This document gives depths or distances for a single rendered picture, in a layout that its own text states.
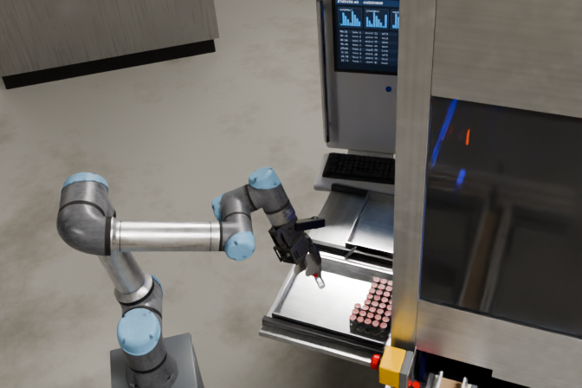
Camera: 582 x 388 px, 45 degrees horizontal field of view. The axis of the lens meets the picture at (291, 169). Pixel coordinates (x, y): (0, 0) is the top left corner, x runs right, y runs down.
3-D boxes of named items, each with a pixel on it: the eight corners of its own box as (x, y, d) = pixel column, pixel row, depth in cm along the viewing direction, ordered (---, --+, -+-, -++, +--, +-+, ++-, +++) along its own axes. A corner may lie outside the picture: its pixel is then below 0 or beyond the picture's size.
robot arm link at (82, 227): (49, 235, 164) (259, 236, 174) (54, 203, 173) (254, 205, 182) (53, 269, 171) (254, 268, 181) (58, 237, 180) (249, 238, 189)
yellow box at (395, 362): (412, 368, 185) (413, 352, 181) (405, 391, 180) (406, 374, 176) (384, 360, 188) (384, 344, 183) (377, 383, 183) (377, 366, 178)
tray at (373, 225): (466, 217, 238) (467, 210, 236) (449, 274, 220) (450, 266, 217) (368, 198, 249) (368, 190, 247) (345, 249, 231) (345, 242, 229)
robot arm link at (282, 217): (276, 197, 196) (296, 199, 190) (283, 210, 198) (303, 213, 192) (259, 213, 192) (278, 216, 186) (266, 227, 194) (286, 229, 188)
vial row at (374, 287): (380, 287, 217) (381, 277, 214) (363, 333, 205) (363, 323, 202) (373, 286, 218) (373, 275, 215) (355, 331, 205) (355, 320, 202)
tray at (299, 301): (407, 284, 218) (407, 276, 215) (383, 351, 200) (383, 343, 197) (304, 259, 229) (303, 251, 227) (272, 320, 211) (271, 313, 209)
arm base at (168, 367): (128, 401, 203) (120, 381, 197) (126, 358, 215) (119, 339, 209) (180, 389, 205) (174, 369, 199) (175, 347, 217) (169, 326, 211)
